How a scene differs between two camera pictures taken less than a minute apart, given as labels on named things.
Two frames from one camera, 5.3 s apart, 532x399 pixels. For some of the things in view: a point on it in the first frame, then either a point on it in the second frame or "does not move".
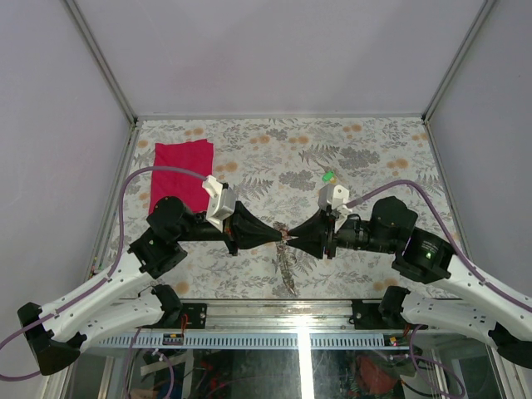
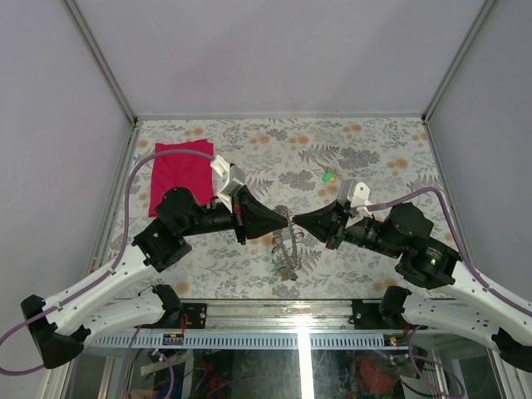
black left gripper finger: (248, 241) to (258, 227)
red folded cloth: (194, 155) does not move
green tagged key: (330, 177) does not move
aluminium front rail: (279, 314) does not move
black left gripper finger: (248, 225) to (254, 209)
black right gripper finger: (312, 244) to (325, 233)
